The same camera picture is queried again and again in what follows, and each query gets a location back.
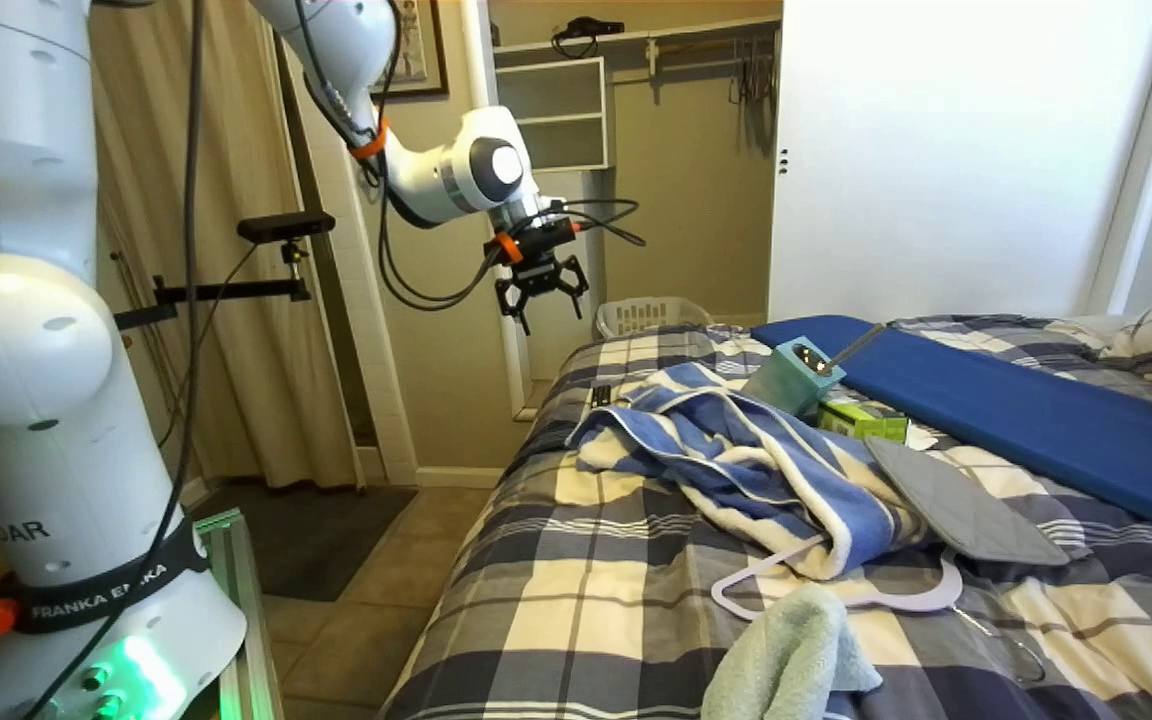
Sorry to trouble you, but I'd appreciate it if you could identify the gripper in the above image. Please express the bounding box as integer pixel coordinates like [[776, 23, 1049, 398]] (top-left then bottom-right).
[[494, 220, 592, 336]]

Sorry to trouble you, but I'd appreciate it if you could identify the white laundry basket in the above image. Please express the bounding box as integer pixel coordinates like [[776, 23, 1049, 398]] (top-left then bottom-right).
[[593, 295, 714, 341]]

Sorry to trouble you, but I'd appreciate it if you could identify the white closet shelf unit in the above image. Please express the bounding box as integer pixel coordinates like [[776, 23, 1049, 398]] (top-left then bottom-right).
[[493, 56, 610, 174]]

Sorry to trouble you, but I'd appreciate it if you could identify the blue white striped towel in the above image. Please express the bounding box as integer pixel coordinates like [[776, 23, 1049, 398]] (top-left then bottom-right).
[[567, 361, 929, 582]]

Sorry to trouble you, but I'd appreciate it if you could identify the teal box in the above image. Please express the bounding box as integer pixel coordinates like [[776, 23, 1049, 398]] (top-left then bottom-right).
[[740, 335, 848, 420]]

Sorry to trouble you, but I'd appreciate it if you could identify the black device on shelf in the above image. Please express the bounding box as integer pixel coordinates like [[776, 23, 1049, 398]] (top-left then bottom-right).
[[550, 16, 626, 60]]

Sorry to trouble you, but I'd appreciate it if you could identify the framed picture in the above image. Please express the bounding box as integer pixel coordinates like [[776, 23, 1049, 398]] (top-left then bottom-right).
[[369, 0, 450, 102]]

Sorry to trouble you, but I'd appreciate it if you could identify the beige curtain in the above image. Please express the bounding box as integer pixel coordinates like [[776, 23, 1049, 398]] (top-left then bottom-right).
[[89, 0, 364, 492]]

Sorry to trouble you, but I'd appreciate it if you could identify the plaid bed cover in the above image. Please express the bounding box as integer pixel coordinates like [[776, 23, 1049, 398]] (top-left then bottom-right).
[[381, 314, 1152, 720]]

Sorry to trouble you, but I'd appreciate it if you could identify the thin black rod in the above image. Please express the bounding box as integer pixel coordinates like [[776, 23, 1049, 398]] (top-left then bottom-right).
[[816, 321, 888, 374]]

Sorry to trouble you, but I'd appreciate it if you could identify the green box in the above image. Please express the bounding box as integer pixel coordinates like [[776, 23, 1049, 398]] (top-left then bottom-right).
[[815, 397, 911, 445]]

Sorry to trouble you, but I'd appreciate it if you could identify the white closet door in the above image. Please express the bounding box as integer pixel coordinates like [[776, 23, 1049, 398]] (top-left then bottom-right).
[[767, 0, 1152, 327]]

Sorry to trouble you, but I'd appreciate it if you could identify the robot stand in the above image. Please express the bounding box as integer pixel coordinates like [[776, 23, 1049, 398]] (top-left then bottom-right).
[[188, 507, 284, 720]]

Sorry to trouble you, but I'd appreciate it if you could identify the pale green towel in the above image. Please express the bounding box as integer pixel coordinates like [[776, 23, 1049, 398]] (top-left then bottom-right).
[[700, 582, 883, 720]]

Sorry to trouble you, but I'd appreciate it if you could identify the grey quilted pad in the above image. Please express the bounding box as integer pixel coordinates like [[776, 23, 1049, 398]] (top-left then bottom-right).
[[863, 434, 1071, 567]]

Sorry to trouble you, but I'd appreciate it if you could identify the white clothes hanger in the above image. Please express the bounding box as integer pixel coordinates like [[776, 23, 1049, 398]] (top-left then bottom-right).
[[710, 534, 1049, 684]]

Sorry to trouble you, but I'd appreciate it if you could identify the blue mat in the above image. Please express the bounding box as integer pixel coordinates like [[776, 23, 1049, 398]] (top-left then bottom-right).
[[750, 314, 1152, 550]]

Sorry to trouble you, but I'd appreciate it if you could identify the camera on mount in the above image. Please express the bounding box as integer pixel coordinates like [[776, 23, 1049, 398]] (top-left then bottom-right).
[[114, 209, 338, 332]]

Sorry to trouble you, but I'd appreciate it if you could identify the bunch of wire hangers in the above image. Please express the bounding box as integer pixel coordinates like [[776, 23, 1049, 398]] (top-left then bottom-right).
[[729, 33, 779, 107]]

